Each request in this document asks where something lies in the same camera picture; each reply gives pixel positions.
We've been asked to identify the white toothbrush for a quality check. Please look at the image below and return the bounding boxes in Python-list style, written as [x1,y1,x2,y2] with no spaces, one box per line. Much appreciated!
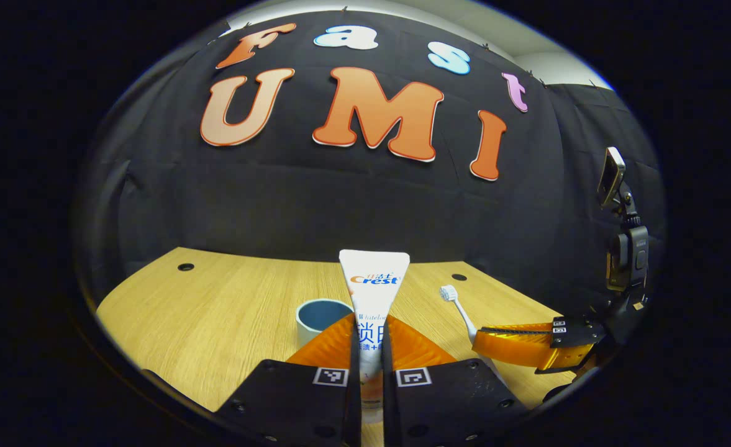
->
[440,285,509,386]

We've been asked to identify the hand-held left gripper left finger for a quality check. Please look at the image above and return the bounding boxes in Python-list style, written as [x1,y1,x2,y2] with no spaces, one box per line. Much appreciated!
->
[216,314,363,447]

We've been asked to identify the white cup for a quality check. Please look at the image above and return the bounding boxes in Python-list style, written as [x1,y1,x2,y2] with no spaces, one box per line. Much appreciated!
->
[296,299,355,347]

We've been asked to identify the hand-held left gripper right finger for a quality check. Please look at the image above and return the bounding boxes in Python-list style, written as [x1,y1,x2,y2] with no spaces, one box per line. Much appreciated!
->
[381,317,530,447]

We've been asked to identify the black backdrop cloth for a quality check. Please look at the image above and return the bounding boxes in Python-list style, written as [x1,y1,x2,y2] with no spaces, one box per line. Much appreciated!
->
[73,9,667,323]

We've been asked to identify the white toothpaste tube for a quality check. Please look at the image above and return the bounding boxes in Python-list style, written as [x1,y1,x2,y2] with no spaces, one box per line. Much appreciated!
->
[338,250,411,424]

